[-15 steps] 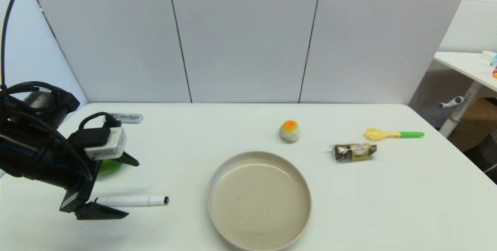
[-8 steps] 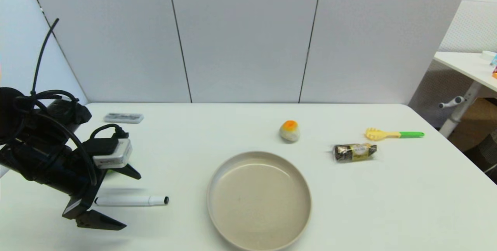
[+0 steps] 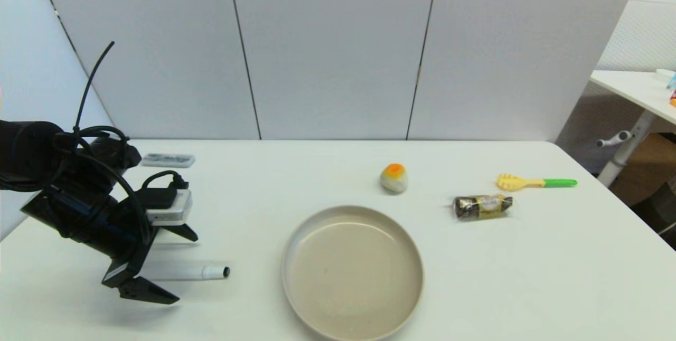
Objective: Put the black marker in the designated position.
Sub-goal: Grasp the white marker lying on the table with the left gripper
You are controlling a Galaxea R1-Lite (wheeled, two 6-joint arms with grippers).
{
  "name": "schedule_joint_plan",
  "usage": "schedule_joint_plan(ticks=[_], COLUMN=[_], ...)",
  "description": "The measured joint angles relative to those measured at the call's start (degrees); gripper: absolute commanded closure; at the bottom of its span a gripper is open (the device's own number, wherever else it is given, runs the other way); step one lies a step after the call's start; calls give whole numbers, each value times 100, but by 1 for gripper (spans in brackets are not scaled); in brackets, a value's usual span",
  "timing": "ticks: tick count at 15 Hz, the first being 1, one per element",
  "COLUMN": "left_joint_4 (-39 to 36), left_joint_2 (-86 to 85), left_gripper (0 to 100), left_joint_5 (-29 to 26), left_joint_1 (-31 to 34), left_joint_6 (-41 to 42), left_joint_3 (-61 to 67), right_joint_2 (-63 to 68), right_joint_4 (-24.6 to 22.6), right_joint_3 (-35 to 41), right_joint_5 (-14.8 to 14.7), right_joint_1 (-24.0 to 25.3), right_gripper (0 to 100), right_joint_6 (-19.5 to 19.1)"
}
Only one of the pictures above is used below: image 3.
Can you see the blue small item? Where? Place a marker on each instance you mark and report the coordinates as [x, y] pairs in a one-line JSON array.
[[673, 82]]

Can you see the beige round plate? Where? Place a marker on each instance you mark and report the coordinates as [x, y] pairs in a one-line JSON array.
[[353, 272]]

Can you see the gold wrapped candy pack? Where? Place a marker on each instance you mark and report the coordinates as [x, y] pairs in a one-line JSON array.
[[481, 207]]

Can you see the white toy egg orange yolk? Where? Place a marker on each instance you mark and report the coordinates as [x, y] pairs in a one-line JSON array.
[[394, 178]]

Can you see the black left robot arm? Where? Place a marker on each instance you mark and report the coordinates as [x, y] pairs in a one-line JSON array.
[[26, 151]]

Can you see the white side table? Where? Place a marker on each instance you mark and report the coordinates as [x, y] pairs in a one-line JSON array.
[[636, 90]]

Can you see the white pegboard panel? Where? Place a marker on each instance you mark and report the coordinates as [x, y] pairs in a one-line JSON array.
[[644, 35]]

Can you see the brown cardboard box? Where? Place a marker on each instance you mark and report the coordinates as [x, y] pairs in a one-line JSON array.
[[647, 169]]

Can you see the orange small item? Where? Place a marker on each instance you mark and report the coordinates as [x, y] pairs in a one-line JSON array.
[[673, 100]]

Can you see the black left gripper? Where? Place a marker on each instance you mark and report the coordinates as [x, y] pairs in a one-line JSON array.
[[90, 219]]

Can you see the white marker with black cap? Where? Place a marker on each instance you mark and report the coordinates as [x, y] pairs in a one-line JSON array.
[[206, 272]]

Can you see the white side table leg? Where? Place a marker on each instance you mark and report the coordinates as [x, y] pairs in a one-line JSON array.
[[626, 153]]

